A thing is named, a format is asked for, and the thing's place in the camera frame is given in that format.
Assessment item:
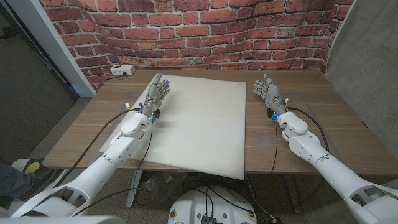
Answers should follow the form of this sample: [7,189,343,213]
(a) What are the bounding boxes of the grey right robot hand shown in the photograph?
[252,73,289,117]

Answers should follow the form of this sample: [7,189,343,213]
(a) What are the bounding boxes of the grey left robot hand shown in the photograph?
[141,73,172,118]

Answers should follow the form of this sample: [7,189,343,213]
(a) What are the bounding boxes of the white memory foam sheet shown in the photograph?
[99,73,248,180]

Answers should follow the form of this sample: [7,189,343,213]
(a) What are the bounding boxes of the white power strip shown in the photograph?
[109,64,136,77]

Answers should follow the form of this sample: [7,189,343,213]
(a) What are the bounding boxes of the red brick print backdrop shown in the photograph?
[39,0,355,91]

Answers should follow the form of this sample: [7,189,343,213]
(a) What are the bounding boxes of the grey metal table leg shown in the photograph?
[282,174,304,215]
[126,170,144,208]

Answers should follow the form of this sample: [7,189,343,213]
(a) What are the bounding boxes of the white robot torso base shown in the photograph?
[167,185,258,224]

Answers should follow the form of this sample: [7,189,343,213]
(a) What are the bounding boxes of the person leg in blue jeans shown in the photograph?
[0,161,37,198]

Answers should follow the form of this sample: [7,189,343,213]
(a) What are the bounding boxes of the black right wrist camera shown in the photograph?
[266,107,279,122]

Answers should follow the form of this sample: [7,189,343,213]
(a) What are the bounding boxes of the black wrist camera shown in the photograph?
[150,108,162,123]
[266,107,279,122]

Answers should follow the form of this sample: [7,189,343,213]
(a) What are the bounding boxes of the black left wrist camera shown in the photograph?
[150,108,162,123]

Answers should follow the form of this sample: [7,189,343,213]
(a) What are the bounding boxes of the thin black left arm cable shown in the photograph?
[73,119,155,217]

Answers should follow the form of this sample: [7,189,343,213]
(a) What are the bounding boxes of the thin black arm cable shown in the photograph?
[270,119,279,174]
[73,119,155,217]

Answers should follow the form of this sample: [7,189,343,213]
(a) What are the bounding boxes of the black power strip cord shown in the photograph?
[107,72,127,81]

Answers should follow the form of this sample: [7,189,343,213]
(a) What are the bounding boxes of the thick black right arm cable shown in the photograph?
[287,106,330,153]

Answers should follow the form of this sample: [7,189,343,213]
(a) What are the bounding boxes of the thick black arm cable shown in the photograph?
[287,106,330,153]
[54,107,142,187]

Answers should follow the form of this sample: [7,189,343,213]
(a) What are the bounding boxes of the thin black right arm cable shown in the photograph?
[270,119,279,174]

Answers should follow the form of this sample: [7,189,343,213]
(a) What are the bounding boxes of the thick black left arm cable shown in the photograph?
[54,107,142,187]

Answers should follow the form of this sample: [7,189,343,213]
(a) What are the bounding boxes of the black floor cable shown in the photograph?
[244,174,276,222]

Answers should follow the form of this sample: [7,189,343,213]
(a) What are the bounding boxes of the white door frame post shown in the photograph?
[6,0,97,98]

